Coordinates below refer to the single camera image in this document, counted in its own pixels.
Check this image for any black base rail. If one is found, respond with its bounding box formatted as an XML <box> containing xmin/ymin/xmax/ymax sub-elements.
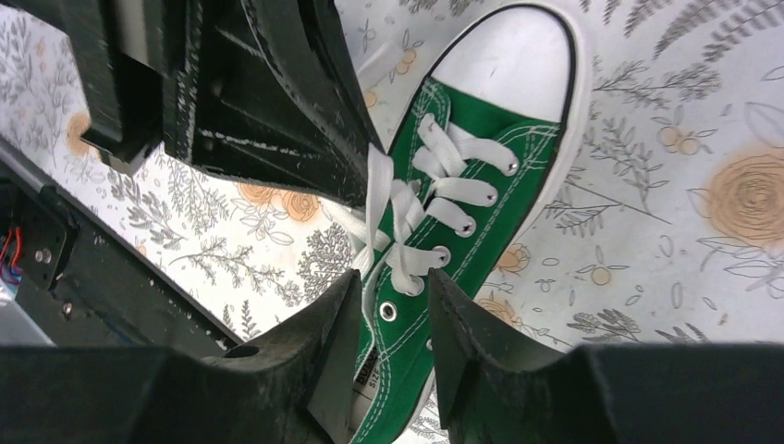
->
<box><xmin>1</xmin><ymin>141</ymin><xmax>240</xmax><ymax>358</ymax></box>

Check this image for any floral table mat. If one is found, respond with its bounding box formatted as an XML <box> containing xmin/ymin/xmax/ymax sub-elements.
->
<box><xmin>1</xmin><ymin>1</ymin><xmax>783</xmax><ymax>351</ymax></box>

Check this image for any green canvas sneaker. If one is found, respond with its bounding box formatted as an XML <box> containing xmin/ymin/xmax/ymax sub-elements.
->
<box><xmin>328</xmin><ymin>1</ymin><xmax>591</xmax><ymax>443</ymax></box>

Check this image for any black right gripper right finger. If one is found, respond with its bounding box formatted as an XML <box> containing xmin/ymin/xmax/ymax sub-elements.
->
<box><xmin>428</xmin><ymin>269</ymin><xmax>783</xmax><ymax>443</ymax></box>

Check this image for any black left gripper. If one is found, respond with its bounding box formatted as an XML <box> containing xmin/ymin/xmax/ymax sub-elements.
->
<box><xmin>7</xmin><ymin>0</ymin><xmax>380</xmax><ymax>209</ymax></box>

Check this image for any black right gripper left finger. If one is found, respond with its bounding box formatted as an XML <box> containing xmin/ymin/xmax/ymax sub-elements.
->
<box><xmin>1</xmin><ymin>270</ymin><xmax>361</xmax><ymax>443</ymax></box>

